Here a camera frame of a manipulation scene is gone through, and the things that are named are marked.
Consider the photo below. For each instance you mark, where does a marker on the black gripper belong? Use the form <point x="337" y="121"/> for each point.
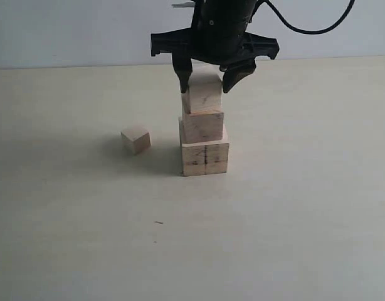
<point x="217" y="35"/>

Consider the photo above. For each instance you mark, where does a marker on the light wooden cube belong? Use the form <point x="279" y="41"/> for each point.
<point x="204" y="91"/>

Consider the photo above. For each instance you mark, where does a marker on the medium wooden cube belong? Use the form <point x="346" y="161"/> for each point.
<point x="202" y="126"/>

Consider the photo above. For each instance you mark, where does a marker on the large wooden cube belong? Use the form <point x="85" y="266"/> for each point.
<point x="203" y="158"/>

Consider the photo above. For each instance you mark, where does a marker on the small wooden cube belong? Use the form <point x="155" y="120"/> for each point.
<point x="136" y="139"/>

